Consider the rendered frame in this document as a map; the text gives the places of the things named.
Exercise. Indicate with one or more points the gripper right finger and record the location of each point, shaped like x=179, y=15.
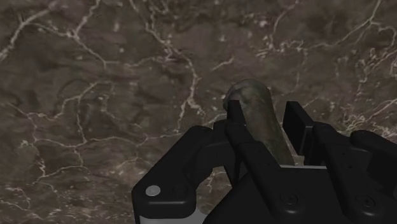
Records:
x=347, y=155

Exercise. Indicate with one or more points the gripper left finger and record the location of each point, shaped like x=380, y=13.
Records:
x=186, y=173

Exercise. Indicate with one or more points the grey-green rounded cylinder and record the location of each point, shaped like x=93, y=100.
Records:
x=262, y=121

